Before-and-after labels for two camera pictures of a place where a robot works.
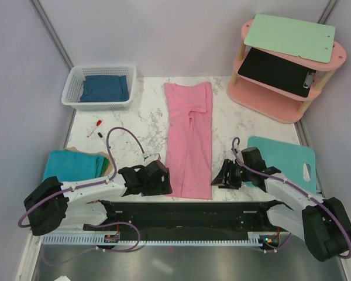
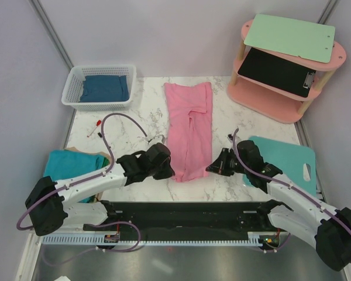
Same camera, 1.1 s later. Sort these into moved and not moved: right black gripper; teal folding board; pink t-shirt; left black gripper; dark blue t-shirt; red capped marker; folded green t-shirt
Moved: right black gripper; pink t-shirt; left black gripper
Not moved: dark blue t-shirt; folded green t-shirt; red capped marker; teal folding board
